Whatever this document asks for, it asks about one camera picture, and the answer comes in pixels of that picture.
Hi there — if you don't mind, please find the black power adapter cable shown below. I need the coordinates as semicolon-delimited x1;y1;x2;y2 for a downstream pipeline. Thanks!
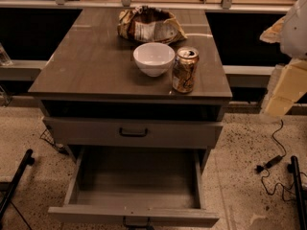
254;118;307;203

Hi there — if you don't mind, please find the white ceramic bowl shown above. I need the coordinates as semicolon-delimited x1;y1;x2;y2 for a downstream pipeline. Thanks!
133;42;176;77

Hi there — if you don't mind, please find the grey wooden drawer cabinet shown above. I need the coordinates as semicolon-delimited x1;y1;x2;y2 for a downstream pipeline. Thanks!
30;8;232;163

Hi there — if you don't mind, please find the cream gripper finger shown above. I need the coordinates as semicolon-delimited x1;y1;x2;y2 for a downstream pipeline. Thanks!
260;17;285;43
263;58;307;118

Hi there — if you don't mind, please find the grey window rail frame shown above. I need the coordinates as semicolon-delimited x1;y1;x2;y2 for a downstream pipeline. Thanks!
0;0;307;88

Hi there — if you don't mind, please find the open grey middle drawer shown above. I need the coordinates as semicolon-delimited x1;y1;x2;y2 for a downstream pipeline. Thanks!
48;147;219;227

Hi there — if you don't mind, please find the clear glass at left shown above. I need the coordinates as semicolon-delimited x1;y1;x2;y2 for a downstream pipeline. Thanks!
0;43;12;66

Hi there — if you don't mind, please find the closed grey upper drawer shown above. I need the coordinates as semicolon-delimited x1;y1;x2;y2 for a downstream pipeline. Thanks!
43;117;223;149

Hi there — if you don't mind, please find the crumpled paper chip bag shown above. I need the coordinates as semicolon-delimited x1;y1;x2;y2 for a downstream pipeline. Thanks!
117;6;187;44

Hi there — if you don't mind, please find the black wire basket corner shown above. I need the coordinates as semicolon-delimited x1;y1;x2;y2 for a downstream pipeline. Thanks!
39;128;68;155

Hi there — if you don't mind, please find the black stand leg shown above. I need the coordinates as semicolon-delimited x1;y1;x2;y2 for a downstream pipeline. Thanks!
0;149;35;219
288;155;307;230

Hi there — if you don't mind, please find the orange soda can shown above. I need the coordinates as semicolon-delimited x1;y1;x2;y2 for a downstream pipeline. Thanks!
172;46;200;93

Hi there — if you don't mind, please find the black drawer handle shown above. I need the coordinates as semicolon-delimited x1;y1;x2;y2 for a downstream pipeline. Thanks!
123;217;154;230
119;127;148;137

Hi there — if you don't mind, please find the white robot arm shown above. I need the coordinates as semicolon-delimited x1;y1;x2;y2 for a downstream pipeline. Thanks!
260;0;307;118

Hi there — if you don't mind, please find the black stand leg right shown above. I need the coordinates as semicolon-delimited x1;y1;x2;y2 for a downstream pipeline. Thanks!
288;155;307;230

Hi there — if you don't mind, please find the black upper drawer handle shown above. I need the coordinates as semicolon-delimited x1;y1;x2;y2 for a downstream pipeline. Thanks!
119;127;148;137

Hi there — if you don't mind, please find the black stand leg left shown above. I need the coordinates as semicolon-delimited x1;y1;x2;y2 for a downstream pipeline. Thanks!
0;149;35;219

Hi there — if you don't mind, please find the black middle drawer handle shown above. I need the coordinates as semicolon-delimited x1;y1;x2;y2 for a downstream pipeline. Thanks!
123;217;154;230

